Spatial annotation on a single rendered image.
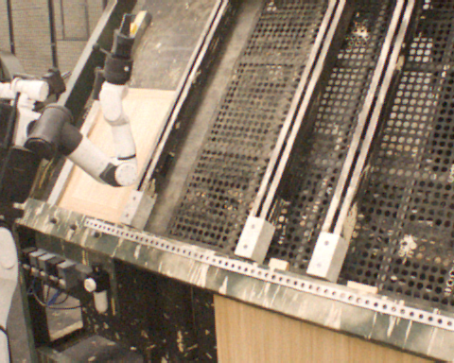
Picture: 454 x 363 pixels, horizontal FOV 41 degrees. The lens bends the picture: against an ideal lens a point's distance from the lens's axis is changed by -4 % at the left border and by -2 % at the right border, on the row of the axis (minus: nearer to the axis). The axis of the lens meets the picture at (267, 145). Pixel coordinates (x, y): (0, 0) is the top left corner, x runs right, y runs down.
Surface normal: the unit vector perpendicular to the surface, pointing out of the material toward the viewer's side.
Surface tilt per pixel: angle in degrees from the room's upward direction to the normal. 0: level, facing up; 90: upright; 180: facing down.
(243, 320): 90
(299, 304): 52
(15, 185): 100
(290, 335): 90
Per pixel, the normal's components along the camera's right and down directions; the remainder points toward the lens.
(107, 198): -0.49, -0.44
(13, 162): 0.75, 0.29
